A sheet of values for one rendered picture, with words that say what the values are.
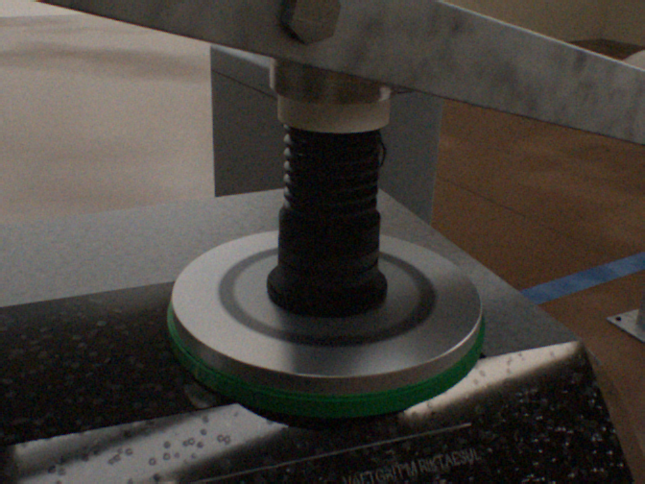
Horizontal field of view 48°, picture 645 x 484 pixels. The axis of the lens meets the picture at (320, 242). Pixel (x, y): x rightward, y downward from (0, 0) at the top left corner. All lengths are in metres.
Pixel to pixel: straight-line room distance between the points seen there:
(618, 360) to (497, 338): 1.74
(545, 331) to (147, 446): 0.28
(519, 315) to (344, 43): 0.26
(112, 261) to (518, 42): 0.36
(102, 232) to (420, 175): 1.11
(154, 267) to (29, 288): 0.09
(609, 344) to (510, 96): 1.89
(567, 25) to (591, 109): 7.66
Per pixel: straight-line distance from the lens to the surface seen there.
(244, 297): 0.49
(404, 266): 0.54
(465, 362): 0.47
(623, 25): 8.47
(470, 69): 0.44
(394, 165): 1.63
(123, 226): 0.68
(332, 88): 0.42
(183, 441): 0.44
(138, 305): 0.55
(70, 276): 0.60
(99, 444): 0.44
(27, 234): 0.69
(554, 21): 8.02
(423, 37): 0.41
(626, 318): 2.47
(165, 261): 0.61
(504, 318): 0.55
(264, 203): 0.73
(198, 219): 0.69
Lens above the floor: 1.13
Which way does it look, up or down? 24 degrees down
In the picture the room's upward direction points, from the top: 2 degrees clockwise
